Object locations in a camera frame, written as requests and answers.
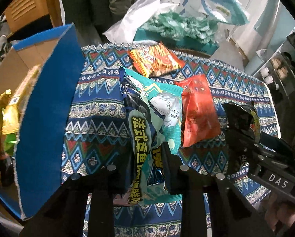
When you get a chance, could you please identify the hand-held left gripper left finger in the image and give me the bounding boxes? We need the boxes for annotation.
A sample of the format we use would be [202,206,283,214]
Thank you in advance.
[19,164,136,237]

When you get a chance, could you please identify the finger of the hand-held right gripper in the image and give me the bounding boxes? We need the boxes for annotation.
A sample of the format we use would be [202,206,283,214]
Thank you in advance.
[232,126,261,151]
[226,143,259,176]

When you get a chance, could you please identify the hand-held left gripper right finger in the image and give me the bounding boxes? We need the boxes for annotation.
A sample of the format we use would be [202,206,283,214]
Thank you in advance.
[162,143,272,237]

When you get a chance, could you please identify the black snack packet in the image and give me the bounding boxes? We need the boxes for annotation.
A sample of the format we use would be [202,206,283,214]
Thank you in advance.
[221,101,262,174]

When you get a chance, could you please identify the teal snack packet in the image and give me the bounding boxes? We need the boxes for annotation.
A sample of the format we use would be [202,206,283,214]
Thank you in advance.
[119,67,184,207]

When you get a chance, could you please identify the blue cardboard box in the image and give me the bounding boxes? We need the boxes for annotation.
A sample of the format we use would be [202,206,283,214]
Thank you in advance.
[0,23,87,222]

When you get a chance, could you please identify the green snack packet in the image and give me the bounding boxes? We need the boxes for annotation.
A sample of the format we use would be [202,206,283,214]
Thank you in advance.
[3,133,18,154]

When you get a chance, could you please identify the person's right hand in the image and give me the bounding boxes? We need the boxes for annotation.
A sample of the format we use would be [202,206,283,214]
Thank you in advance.
[265,192,295,230]

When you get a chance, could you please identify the red snack packet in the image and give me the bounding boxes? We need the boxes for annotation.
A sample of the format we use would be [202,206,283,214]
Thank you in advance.
[175,74,222,149]

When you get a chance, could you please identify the white shoe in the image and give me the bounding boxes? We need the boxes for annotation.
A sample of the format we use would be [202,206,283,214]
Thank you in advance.
[259,67,274,85]

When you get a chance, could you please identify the beige shoe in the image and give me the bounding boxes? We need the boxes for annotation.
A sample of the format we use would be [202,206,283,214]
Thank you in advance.
[271,58,289,77]

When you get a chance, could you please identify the patterned blue tablecloth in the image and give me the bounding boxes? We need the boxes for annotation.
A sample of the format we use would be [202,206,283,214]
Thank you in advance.
[61,42,279,237]

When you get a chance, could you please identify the white shoe rack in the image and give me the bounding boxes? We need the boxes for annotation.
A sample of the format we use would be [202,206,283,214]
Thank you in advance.
[251,27,295,97]

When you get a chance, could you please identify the orange striped snack packet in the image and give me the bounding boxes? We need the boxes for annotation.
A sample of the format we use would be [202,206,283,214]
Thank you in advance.
[127,42,185,79]

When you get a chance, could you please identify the bin of green packets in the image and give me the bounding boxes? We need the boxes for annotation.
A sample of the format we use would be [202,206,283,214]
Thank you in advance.
[138,10,220,45]

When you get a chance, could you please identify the blue and white plastic bag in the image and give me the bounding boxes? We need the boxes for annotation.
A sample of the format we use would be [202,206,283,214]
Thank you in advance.
[179,0,251,27]

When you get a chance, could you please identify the black hanging jacket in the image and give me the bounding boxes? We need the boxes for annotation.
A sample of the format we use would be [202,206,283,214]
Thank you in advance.
[61,0,114,34]

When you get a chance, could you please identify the wooden louvered door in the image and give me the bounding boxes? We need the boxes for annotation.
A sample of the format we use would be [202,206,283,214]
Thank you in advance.
[4,0,51,33]

